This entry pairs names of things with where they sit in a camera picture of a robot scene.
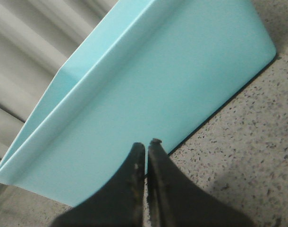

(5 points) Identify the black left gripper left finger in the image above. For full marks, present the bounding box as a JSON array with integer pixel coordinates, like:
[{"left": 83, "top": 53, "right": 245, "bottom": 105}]
[{"left": 51, "top": 142, "right": 145, "bottom": 227}]

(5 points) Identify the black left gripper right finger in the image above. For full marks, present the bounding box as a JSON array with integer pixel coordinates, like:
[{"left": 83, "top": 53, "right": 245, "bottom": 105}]
[{"left": 147, "top": 139, "right": 254, "bottom": 227}]

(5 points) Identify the light blue plastic box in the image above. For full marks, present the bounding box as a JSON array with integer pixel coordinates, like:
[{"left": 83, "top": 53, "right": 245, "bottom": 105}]
[{"left": 0, "top": 0, "right": 276, "bottom": 206}]

